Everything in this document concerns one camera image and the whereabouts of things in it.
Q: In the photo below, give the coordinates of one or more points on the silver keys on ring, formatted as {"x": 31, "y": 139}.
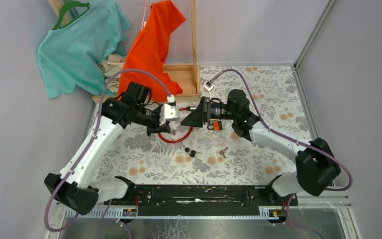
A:
{"x": 223, "y": 151}

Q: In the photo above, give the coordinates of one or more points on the black headed keys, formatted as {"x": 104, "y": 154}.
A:
{"x": 192, "y": 153}

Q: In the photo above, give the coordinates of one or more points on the wooden clothes rack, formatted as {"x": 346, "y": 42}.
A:
{"x": 180, "y": 63}

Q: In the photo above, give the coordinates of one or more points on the teal shirt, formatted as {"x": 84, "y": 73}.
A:
{"x": 68, "y": 57}

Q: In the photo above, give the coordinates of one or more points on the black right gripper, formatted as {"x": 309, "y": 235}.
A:
{"x": 202, "y": 114}

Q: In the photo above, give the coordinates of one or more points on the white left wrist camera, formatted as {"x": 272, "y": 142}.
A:
{"x": 170, "y": 112}

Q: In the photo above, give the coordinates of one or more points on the orange black padlock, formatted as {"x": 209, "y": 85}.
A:
{"x": 215, "y": 125}

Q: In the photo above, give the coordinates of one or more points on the pink clothes hanger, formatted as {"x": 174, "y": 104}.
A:
{"x": 146, "y": 13}

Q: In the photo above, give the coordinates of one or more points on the floral table mat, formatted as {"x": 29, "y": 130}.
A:
{"x": 152, "y": 159}

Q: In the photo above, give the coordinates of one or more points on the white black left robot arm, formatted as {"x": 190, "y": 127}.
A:
{"x": 73, "y": 185}

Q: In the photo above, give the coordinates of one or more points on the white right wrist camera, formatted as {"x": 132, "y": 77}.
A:
{"x": 208, "y": 86}

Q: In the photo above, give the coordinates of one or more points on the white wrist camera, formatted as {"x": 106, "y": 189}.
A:
{"x": 170, "y": 112}
{"x": 208, "y": 86}

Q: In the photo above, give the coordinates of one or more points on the aluminium frame rail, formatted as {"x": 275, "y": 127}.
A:
{"x": 317, "y": 28}

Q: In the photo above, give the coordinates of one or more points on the orange shirt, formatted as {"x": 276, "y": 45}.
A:
{"x": 150, "y": 50}

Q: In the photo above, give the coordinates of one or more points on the beige crumpled cloth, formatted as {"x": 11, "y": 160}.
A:
{"x": 113, "y": 64}

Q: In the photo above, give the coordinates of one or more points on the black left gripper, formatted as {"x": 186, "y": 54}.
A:
{"x": 156, "y": 128}

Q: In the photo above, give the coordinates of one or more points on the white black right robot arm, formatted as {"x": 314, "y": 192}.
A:
{"x": 315, "y": 170}

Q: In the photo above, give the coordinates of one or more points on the green clothes hanger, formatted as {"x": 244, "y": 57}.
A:
{"x": 63, "y": 11}

